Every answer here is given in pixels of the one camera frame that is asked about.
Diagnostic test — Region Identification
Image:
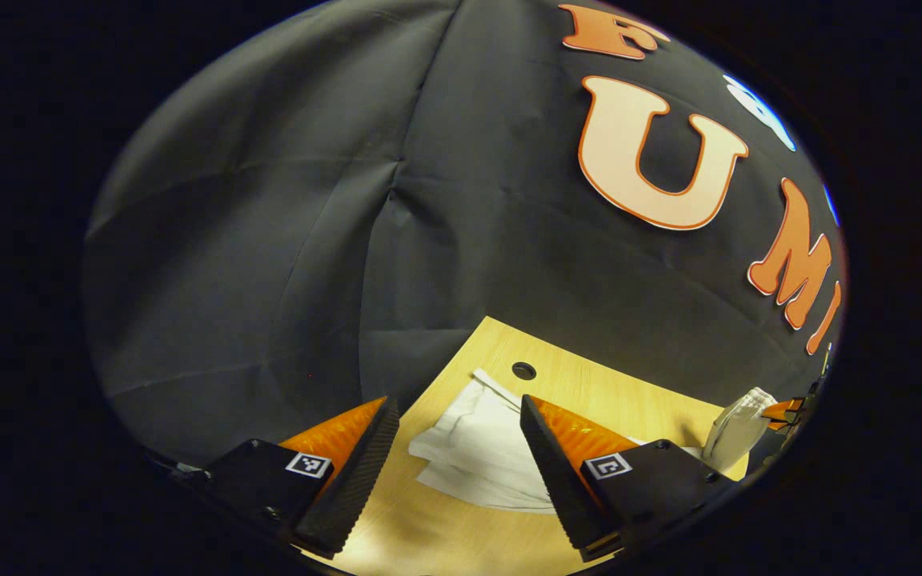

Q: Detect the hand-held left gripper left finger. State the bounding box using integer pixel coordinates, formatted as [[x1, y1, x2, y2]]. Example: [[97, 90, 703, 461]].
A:
[[177, 396, 400, 561]]

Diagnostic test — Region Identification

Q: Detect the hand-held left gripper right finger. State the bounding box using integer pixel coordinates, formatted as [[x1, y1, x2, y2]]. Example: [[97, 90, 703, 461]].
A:
[[519, 394, 738, 563]]

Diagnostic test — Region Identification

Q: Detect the black backdrop cloth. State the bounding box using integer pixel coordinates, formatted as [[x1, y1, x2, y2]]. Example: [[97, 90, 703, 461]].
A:
[[83, 0, 848, 469]]

